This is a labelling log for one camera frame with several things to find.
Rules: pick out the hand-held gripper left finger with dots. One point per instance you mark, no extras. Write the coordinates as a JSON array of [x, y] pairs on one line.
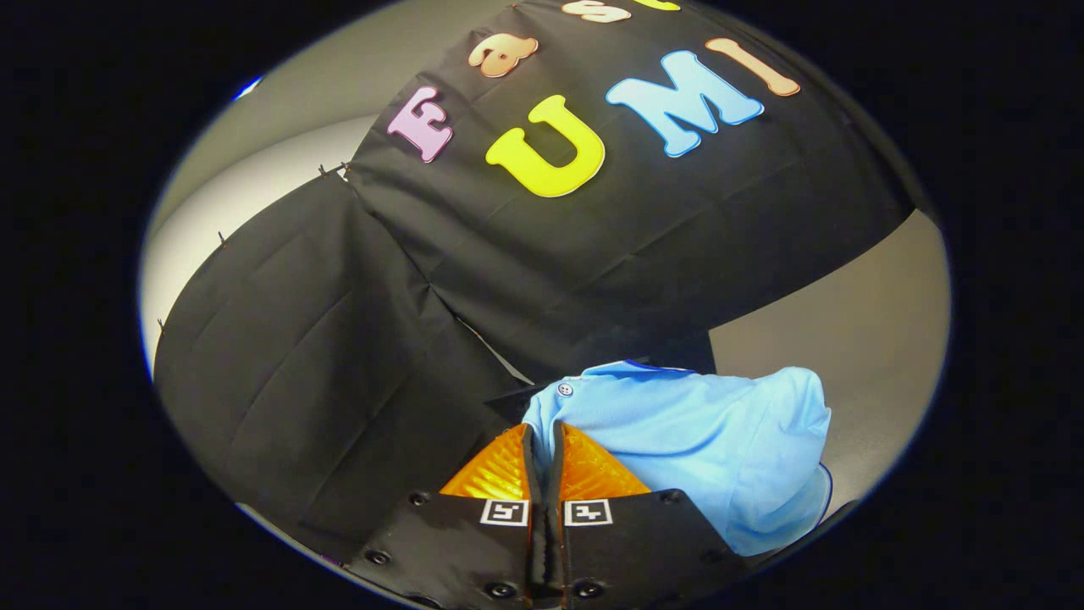
[[461, 546]]

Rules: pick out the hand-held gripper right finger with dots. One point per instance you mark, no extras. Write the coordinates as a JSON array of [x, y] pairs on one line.
[[635, 546]]

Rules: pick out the light blue polo shirt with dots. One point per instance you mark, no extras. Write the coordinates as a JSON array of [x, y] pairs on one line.
[[720, 440]]

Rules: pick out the black backdrop cloth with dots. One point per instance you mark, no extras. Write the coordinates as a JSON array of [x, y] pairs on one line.
[[339, 356]]

